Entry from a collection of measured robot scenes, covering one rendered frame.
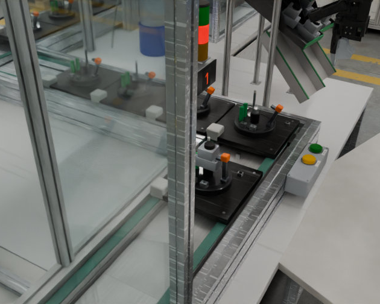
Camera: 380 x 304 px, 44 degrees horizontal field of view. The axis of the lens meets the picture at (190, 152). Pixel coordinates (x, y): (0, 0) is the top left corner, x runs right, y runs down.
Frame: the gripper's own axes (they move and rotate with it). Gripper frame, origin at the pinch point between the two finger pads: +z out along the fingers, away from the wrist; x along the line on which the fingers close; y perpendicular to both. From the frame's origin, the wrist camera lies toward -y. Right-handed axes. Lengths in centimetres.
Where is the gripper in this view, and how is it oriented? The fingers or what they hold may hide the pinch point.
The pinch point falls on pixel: (332, 61)
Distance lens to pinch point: 146.8
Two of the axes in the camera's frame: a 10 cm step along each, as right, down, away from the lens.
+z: -0.1, 8.3, 5.6
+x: 4.9, -4.9, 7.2
